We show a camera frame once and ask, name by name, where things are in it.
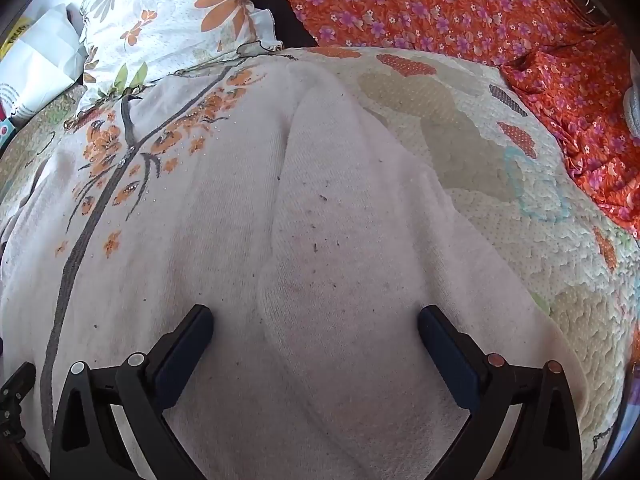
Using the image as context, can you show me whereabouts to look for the orange floral cloth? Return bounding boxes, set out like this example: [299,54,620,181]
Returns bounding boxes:
[252,0,640,238]

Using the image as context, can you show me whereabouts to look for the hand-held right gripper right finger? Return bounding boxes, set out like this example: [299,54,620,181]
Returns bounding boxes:
[417,305,583,480]

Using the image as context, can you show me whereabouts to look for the white floral pillow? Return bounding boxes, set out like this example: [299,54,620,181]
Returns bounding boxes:
[80,0,278,111]

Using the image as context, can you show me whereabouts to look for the heart patterned quilt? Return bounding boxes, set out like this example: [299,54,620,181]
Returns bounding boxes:
[0,47,640,461]

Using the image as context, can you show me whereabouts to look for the grey cloth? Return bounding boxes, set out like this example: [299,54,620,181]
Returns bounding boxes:
[622,87,640,138]

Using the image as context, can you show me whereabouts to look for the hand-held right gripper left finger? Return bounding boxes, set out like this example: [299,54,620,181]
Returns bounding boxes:
[50,304,216,480]

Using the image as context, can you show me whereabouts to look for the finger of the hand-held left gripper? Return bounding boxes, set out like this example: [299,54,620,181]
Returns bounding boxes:
[0,361,37,443]

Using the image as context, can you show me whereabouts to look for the white floral sweater grey trim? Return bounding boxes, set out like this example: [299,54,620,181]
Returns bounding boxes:
[0,57,588,480]

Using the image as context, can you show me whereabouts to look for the white plastic bag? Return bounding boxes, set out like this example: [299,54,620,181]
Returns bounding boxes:
[0,2,88,126]

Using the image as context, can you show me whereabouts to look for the dark cloth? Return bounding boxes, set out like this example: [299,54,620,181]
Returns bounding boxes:
[239,0,318,50]

